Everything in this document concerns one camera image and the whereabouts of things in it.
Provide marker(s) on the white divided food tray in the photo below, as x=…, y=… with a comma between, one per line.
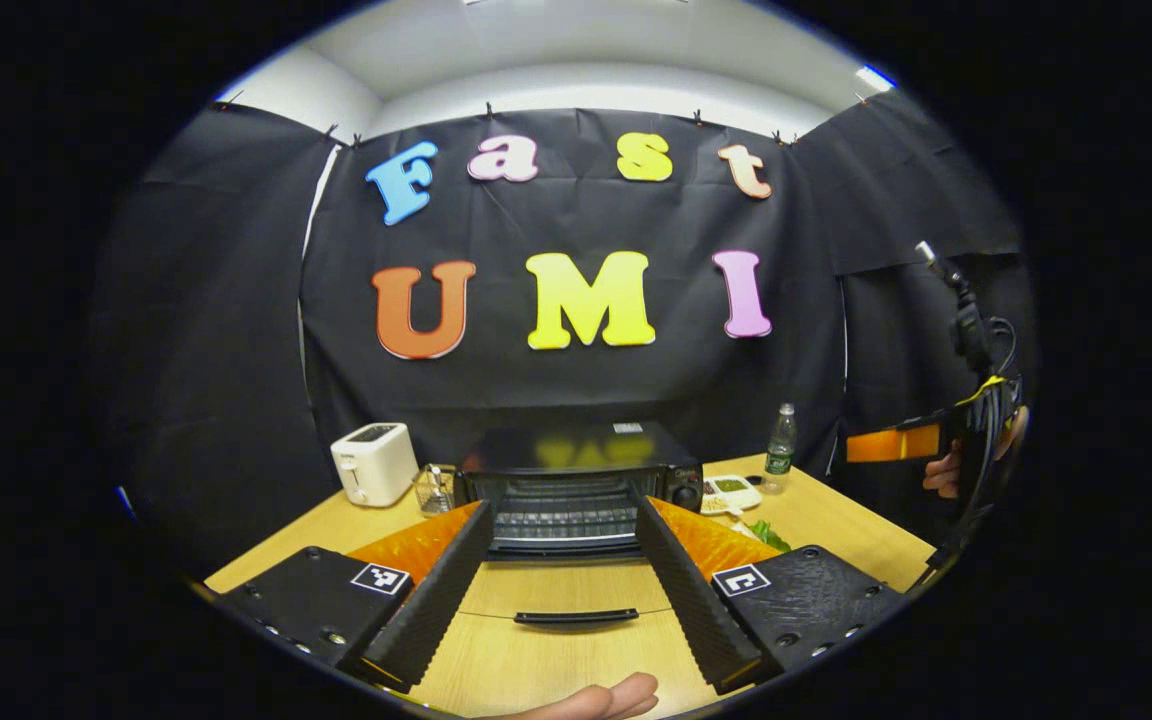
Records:
x=731, y=490

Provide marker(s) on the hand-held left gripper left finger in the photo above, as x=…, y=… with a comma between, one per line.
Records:
x=441, y=590

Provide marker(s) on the clear plastic water bottle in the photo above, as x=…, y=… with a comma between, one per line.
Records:
x=780, y=455

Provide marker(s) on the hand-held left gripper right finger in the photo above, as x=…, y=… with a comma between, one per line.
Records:
x=686, y=590

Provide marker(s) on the small ceiling light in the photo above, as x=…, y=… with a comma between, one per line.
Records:
x=876, y=78

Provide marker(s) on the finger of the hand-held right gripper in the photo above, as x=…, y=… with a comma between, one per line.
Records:
x=891, y=442

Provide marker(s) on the black electric oven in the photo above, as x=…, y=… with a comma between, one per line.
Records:
x=576, y=450

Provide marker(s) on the clear glass cup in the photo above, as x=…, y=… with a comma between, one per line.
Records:
x=434, y=490

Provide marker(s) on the black backdrop cloth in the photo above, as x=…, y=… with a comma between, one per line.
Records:
x=576, y=390

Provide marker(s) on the lettuce sandwich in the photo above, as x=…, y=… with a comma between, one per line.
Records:
x=768, y=538

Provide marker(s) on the white toaster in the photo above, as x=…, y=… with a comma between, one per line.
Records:
x=374, y=465

